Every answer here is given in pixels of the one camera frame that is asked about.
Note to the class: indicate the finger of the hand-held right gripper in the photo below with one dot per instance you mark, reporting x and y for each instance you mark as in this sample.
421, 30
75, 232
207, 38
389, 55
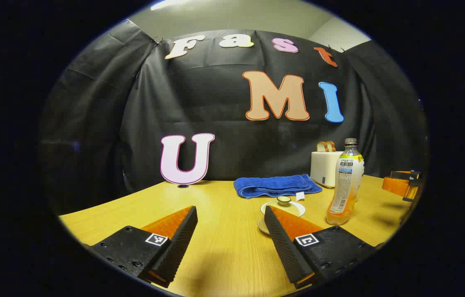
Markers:
397, 185

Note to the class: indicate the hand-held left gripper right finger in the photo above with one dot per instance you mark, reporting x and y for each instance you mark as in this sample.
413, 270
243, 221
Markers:
282, 243

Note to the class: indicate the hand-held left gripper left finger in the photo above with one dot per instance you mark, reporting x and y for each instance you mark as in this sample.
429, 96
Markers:
179, 243

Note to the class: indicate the white teacup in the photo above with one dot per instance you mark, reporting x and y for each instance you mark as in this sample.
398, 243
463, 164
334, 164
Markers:
301, 211

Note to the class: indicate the plastic water bottle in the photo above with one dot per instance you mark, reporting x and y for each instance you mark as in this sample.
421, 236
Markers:
344, 185

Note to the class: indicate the white saucer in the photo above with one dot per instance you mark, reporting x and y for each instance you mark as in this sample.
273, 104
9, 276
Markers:
262, 226

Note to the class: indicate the blue folded towel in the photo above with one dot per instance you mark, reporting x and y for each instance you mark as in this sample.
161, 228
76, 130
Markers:
273, 185

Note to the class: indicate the white toaster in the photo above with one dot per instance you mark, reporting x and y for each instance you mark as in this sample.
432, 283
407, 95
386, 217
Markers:
325, 169

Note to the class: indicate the toast bread slice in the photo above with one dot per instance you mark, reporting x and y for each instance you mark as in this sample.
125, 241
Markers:
331, 146
322, 147

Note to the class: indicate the black backdrop cloth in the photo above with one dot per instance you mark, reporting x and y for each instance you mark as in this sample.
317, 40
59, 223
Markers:
199, 103

